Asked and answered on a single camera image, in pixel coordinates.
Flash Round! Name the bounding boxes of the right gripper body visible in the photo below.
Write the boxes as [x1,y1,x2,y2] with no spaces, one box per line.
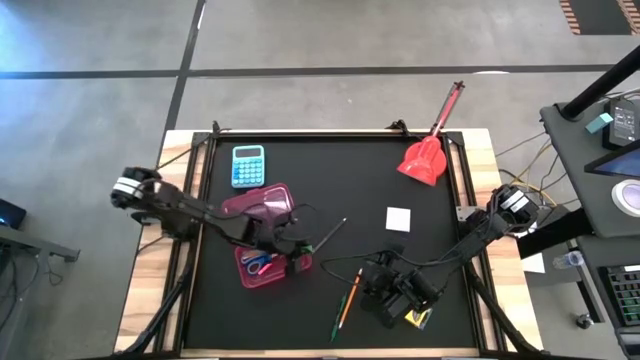
[359,252,444,330]

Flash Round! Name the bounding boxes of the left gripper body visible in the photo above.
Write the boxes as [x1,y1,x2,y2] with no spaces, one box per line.
[248,214,309,259]

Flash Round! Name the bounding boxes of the black pen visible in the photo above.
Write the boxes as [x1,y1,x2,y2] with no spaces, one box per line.
[312,217,348,254]

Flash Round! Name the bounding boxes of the yellow green crayon box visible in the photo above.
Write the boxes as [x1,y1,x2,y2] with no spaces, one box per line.
[403,307,434,331]

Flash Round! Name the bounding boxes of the blue handled scissors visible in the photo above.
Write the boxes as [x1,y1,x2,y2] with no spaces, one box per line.
[240,251,274,277]

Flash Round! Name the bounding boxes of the pink plastic pencil case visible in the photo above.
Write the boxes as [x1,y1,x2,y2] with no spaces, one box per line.
[221,182,314,290]

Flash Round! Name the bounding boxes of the orange pencil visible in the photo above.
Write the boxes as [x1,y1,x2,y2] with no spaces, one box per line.
[338,268,364,330]

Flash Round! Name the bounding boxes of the green pen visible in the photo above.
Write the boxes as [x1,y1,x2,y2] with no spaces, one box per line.
[330,293,348,343]

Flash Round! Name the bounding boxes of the white sticky note pad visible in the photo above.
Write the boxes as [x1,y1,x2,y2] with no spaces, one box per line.
[385,207,412,234]

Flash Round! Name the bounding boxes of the black table mat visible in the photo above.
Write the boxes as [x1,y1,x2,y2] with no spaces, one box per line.
[184,135,476,350]

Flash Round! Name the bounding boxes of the light blue calculator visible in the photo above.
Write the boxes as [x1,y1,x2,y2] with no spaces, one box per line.
[231,144,267,189]

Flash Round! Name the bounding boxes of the black table support strut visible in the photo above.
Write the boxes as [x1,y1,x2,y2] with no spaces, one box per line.
[462,257,544,357]
[119,239,201,357]

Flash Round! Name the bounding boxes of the white paper sheet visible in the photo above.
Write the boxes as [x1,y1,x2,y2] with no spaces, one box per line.
[514,229,547,275]

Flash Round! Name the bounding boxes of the black desk crossbar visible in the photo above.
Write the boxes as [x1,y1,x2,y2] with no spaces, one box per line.
[517,207,594,260]

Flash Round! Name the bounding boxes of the clear water bottle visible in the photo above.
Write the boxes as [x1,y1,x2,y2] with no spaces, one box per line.
[552,250,585,270]

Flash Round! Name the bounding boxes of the dark keyboard shelf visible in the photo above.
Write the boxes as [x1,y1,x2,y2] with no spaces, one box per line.
[567,234,640,360]

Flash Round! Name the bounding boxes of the dark grey side desk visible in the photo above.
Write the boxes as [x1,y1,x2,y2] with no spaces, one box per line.
[539,99,640,239]

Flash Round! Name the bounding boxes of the backlit computer keyboard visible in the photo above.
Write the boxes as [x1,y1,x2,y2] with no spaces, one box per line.
[597,263,640,329]

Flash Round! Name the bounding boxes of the white round puck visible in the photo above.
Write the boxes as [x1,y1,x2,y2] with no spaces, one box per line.
[611,178,640,219]

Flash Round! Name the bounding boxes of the dark tablet screen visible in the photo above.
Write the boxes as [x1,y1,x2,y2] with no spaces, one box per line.
[584,152,640,179]

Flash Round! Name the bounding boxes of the small teal block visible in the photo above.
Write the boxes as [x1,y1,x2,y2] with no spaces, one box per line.
[585,112,614,135]

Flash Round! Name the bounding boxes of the dark screen device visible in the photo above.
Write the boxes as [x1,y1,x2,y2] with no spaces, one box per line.
[0,198,28,230]

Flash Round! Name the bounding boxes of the black power adapter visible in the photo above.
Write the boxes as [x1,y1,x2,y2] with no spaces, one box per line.
[602,97,639,151]

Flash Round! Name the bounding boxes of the black round pole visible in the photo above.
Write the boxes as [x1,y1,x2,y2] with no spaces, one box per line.
[562,44,640,121]

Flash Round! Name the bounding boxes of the dark rug with striped edges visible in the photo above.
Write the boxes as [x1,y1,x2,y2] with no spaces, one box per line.
[558,0,640,36]

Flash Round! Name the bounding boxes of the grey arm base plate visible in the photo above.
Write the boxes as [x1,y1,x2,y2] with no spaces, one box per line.
[455,205,482,223]

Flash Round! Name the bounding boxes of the black aluminium table frame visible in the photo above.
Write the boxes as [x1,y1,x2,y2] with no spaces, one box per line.
[177,128,489,354]

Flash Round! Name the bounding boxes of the black taut cable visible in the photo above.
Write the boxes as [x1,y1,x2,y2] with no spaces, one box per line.
[156,147,195,170]

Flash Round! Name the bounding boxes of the red dustpan with handle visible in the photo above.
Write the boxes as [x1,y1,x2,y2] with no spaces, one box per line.
[397,81,466,187]

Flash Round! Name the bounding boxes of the grey floor cable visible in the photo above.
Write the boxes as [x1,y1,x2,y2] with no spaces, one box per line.
[494,130,549,159]

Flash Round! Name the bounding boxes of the grey metal desk frame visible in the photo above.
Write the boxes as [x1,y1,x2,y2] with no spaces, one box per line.
[0,224,81,360]

